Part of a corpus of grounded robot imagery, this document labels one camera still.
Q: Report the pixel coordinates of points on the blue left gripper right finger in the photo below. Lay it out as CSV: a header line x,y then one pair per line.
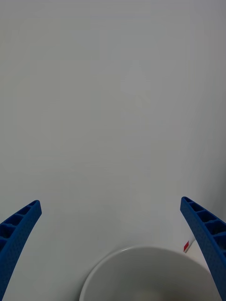
x,y
209,240

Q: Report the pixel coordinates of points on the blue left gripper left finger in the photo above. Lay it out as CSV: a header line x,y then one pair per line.
x,y
16,240

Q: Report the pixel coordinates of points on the grey plastic waste bin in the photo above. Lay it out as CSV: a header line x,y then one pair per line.
x,y
146,277

